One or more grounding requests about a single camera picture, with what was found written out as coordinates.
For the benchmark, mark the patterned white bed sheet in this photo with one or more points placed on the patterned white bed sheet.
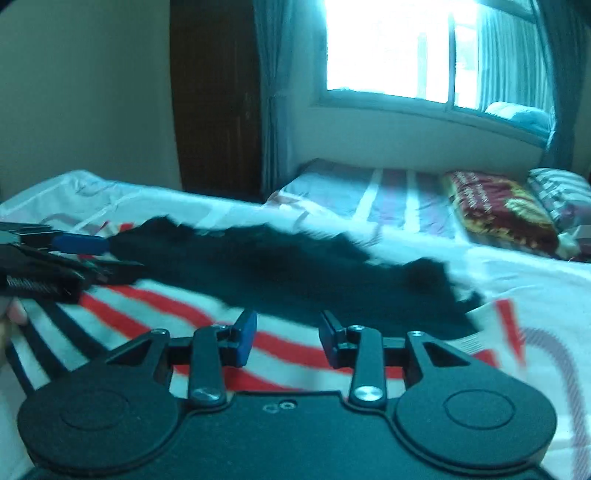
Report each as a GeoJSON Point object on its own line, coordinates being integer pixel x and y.
{"type": "Point", "coordinates": [508, 281]}

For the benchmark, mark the red printed pillow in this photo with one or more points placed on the red printed pillow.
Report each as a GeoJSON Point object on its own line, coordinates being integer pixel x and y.
{"type": "Point", "coordinates": [498, 212]}

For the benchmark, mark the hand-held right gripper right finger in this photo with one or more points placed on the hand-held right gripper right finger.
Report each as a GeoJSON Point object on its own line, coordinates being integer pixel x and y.
{"type": "Point", "coordinates": [328, 334]}

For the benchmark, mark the striped knit sweater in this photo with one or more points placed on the striped knit sweater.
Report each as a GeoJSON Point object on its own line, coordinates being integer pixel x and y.
{"type": "Point", "coordinates": [161, 304]}

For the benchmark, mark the blue bundled bedding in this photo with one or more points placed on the blue bundled bedding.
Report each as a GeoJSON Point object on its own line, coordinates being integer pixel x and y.
{"type": "Point", "coordinates": [517, 117]}

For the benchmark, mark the teal curtain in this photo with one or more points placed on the teal curtain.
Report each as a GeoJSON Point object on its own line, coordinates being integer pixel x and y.
{"type": "Point", "coordinates": [570, 83]}
{"type": "Point", "coordinates": [281, 92]}

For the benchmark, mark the dark wooden wardrobe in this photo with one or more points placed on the dark wooden wardrobe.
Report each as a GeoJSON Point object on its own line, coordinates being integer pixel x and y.
{"type": "Point", "coordinates": [212, 92]}

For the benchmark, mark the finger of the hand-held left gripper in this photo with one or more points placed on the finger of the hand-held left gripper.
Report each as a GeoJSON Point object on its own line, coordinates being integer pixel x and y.
{"type": "Point", "coordinates": [115, 272]}
{"type": "Point", "coordinates": [78, 243]}

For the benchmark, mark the person's left hand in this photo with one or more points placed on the person's left hand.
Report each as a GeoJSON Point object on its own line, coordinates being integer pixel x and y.
{"type": "Point", "coordinates": [16, 314]}

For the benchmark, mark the striped folded quilt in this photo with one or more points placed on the striped folded quilt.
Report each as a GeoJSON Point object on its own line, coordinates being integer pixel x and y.
{"type": "Point", "coordinates": [563, 198]}

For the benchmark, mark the sliding glass window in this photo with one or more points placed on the sliding glass window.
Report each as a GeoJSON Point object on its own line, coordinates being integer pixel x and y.
{"type": "Point", "coordinates": [383, 46]}

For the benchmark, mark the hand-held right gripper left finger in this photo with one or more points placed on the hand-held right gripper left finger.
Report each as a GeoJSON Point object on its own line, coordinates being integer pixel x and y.
{"type": "Point", "coordinates": [247, 334]}

